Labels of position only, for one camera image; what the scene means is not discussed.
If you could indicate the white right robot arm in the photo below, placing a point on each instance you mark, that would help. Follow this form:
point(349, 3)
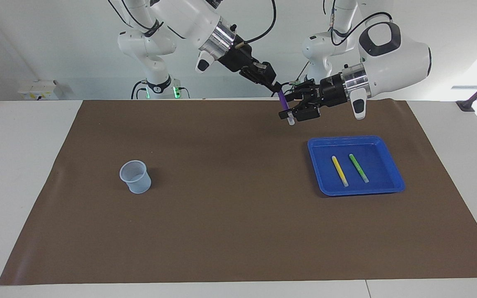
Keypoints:
point(180, 16)

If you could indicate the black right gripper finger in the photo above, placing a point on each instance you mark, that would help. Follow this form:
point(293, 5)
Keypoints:
point(253, 78)
point(265, 72)

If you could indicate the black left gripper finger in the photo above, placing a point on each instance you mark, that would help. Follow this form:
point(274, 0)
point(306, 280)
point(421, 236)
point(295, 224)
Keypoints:
point(307, 91)
point(309, 111)

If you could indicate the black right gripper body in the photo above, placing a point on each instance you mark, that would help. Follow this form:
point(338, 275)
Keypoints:
point(238, 58)

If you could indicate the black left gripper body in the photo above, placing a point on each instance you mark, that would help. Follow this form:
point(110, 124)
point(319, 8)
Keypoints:
point(331, 90)

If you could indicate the white power strip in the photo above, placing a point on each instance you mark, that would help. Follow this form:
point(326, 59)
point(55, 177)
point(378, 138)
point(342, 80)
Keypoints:
point(35, 90)

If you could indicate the green marker pen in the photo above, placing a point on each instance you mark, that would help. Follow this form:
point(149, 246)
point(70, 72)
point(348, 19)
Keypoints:
point(359, 168)

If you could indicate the translucent plastic cup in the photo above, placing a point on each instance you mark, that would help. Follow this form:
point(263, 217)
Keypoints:
point(137, 180)

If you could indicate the yellow marker pen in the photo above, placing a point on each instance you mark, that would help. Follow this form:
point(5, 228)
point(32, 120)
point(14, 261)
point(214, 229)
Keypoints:
point(340, 171)

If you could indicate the blue plastic tray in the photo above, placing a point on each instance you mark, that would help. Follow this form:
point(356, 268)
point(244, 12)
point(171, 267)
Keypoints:
point(387, 184)

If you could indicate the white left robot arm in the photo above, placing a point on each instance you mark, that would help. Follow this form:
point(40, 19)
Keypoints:
point(400, 62)

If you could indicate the brown table mat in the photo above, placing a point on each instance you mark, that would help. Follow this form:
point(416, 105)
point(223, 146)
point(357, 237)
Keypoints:
point(238, 215)

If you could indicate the purple marker pen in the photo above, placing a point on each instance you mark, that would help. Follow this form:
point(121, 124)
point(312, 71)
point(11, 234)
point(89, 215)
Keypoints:
point(283, 101)

